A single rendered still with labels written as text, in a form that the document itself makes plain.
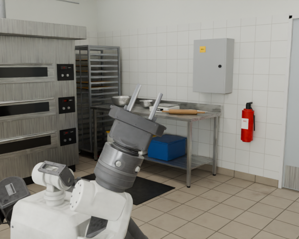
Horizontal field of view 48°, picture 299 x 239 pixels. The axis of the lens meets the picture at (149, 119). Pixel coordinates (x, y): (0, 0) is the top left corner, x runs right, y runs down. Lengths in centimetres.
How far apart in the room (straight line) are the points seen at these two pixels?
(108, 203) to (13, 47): 372
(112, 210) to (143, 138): 16
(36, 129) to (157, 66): 208
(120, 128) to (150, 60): 477
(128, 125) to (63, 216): 38
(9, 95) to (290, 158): 345
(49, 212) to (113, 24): 525
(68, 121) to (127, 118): 408
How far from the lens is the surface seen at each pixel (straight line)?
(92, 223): 95
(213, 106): 469
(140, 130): 69
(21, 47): 437
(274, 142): 447
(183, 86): 504
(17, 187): 119
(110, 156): 68
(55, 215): 99
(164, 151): 458
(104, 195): 70
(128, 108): 70
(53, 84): 458
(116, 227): 74
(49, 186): 103
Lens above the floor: 152
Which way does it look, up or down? 9 degrees down
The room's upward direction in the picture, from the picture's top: straight up
